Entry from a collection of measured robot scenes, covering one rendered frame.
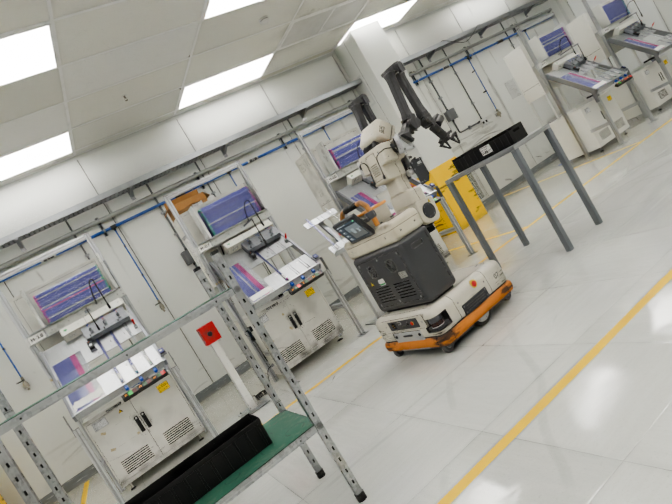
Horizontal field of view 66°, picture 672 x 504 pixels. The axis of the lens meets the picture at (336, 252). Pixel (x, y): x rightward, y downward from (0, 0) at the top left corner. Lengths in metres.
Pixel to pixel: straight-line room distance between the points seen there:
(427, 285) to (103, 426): 2.66
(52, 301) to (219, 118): 3.22
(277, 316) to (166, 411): 1.16
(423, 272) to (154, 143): 4.24
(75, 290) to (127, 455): 1.32
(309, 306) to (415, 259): 1.90
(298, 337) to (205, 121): 3.16
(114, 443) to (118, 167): 3.16
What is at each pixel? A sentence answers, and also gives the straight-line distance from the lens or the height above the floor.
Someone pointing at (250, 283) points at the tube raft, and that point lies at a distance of 4.39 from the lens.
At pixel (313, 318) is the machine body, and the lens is 4.70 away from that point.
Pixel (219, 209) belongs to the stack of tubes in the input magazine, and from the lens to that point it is 4.76.
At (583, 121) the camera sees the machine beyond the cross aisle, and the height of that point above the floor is 0.45.
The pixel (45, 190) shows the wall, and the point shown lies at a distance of 6.30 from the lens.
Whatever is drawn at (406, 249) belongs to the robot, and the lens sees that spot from 2.95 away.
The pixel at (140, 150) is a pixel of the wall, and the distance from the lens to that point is 6.45.
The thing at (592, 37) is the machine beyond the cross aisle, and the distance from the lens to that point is 8.89.
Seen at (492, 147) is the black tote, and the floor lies 0.85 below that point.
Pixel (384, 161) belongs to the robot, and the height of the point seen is 1.13.
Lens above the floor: 0.97
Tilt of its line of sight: 3 degrees down
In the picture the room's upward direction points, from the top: 30 degrees counter-clockwise
